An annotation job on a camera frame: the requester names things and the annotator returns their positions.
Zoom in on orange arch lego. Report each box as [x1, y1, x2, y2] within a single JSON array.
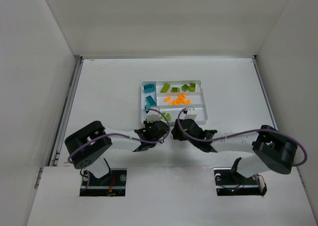
[[178, 94, 186, 101]]

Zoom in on olive green lego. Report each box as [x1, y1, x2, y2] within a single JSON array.
[[171, 87, 180, 92]]

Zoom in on teal rounded lego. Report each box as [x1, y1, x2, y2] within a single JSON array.
[[143, 83, 156, 93]]

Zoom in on lime green lego plate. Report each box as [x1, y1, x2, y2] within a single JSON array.
[[160, 83, 171, 93]]

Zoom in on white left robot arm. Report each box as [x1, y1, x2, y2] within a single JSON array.
[[65, 121, 169, 186]]

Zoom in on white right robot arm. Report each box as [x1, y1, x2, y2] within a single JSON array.
[[171, 119, 299, 178]]

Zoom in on orange flat lego brick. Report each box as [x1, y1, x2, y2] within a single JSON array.
[[169, 100, 180, 105]]

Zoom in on white divided sorting tray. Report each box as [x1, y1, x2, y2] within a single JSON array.
[[140, 80, 208, 124]]

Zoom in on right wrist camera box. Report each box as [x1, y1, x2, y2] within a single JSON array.
[[183, 108, 197, 120]]

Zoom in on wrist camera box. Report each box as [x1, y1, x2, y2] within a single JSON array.
[[183, 108, 197, 120], [146, 108, 160, 123]]

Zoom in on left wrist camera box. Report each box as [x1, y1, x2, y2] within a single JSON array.
[[146, 108, 160, 123]]

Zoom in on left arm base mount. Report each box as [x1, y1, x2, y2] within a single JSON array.
[[79, 159, 127, 197]]

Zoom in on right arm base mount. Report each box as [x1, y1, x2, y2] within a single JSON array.
[[214, 157, 267, 197]]

